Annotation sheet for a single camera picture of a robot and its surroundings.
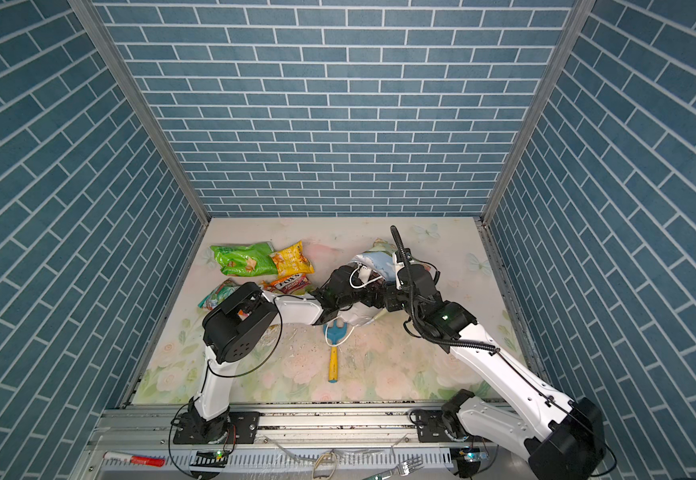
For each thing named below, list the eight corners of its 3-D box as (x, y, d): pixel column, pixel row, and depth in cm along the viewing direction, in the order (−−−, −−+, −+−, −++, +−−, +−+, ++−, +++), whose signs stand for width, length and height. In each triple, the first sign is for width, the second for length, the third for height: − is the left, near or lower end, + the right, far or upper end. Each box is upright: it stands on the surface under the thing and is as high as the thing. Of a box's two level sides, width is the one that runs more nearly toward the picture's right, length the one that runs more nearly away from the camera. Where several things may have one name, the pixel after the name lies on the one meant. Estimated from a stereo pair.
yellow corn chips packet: (281, 285, 102) (278, 276, 98) (272, 261, 108) (269, 252, 105) (314, 272, 105) (312, 263, 101) (303, 250, 112) (301, 241, 108)
